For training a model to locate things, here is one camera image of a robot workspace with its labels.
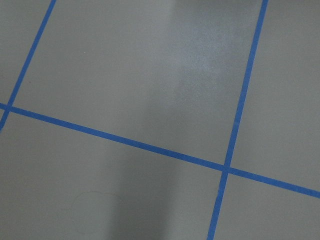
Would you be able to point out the brown paper table mat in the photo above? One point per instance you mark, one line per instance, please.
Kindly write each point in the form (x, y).
(159, 119)

